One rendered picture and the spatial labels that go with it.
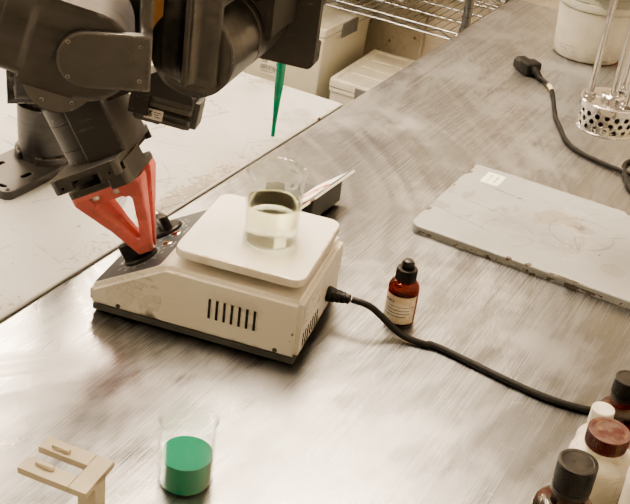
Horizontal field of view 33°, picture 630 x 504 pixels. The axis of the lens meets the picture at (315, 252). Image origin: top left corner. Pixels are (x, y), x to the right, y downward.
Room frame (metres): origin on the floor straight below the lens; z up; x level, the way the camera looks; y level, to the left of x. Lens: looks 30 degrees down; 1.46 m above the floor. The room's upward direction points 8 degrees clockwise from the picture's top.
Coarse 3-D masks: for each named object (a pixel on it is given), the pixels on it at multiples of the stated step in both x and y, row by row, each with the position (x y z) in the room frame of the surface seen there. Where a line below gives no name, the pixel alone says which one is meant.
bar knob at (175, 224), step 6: (156, 216) 0.88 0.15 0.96; (162, 216) 0.87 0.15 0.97; (156, 222) 0.88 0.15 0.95; (162, 222) 0.86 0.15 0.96; (168, 222) 0.87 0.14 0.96; (174, 222) 0.88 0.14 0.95; (180, 222) 0.88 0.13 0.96; (156, 228) 0.88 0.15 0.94; (162, 228) 0.87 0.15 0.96; (168, 228) 0.86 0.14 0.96; (174, 228) 0.87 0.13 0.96; (156, 234) 0.86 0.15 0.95; (162, 234) 0.86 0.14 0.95; (168, 234) 0.86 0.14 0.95
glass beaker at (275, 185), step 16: (256, 160) 0.83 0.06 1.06; (272, 160) 0.84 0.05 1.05; (288, 160) 0.84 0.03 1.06; (256, 176) 0.83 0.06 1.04; (272, 176) 0.84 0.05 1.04; (288, 176) 0.84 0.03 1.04; (304, 176) 0.82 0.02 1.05; (256, 192) 0.79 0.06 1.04; (272, 192) 0.79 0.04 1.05; (288, 192) 0.79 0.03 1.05; (256, 208) 0.79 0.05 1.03; (272, 208) 0.79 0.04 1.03; (288, 208) 0.79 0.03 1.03; (256, 224) 0.79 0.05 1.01; (272, 224) 0.79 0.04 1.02; (288, 224) 0.79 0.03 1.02; (256, 240) 0.79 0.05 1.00; (272, 240) 0.79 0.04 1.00; (288, 240) 0.80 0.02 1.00
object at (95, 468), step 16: (48, 448) 0.47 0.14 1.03; (64, 448) 0.47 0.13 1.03; (80, 448) 0.48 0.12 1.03; (32, 464) 0.46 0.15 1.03; (48, 464) 0.46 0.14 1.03; (80, 464) 0.46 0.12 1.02; (96, 464) 0.46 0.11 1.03; (112, 464) 0.47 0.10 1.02; (48, 480) 0.45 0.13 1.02; (64, 480) 0.45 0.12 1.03; (80, 480) 0.45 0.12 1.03; (96, 480) 0.45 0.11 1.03; (80, 496) 0.44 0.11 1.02; (96, 496) 0.45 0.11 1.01
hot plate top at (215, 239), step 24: (216, 216) 0.85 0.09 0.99; (240, 216) 0.85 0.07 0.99; (312, 216) 0.87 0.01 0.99; (192, 240) 0.80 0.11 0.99; (216, 240) 0.80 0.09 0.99; (240, 240) 0.81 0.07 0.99; (312, 240) 0.83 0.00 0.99; (216, 264) 0.77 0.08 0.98; (240, 264) 0.77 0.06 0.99; (264, 264) 0.77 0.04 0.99; (288, 264) 0.78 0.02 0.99; (312, 264) 0.78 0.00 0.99
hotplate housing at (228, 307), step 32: (96, 288) 0.79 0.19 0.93; (128, 288) 0.79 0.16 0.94; (160, 288) 0.78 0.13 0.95; (192, 288) 0.77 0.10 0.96; (224, 288) 0.76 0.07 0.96; (256, 288) 0.76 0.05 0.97; (288, 288) 0.77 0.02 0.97; (320, 288) 0.80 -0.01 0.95; (160, 320) 0.78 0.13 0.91; (192, 320) 0.77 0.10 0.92; (224, 320) 0.76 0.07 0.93; (256, 320) 0.76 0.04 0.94; (288, 320) 0.75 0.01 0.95; (256, 352) 0.76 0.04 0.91; (288, 352) 0.75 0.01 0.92
